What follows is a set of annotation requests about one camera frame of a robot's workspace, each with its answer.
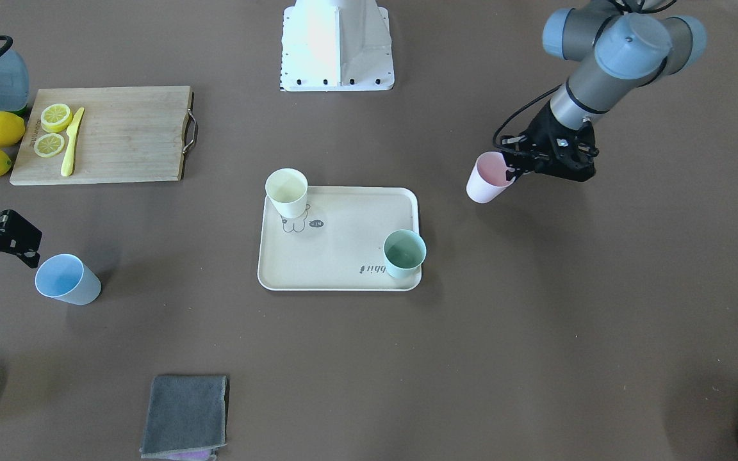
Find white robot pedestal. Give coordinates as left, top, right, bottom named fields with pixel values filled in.
left=279, top=1, right=395, bottom=92

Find wooden cutting board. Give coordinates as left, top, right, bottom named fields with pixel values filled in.
left=10, top=86, right=197, bottom=186

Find green plastic cup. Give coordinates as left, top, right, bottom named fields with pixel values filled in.
left=382, top=229, right=427, bottom=279

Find yellow plastic knife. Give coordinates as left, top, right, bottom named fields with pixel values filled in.
left=60, top=107, right=85, bottom=176

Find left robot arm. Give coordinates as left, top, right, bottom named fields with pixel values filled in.
left=493, top=1, right=708, bottom=182

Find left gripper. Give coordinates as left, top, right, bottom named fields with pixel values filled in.
left=497, top=102, right=598, bottom=183

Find pink plastic cup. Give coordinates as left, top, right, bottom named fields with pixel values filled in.
left=466, top=151, right=513, bottom=204

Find blue plastic cup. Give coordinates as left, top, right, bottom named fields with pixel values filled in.
left=35, top=254, right=102, bottom=305

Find cream plastic cup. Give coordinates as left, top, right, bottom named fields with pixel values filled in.
left=265, top=168, right=308, bottom=218

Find dark grey folded cloth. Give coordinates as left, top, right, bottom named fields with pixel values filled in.
left=140, top=375, right=228, bottom=460

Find lemon half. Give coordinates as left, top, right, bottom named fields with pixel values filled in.
left=33, top=133, right=65, bottom=158
left=39, top=103, right=74, bottom=133

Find cream serving tray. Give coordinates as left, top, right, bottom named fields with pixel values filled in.
left=257, top=186, right=422, bottom=292

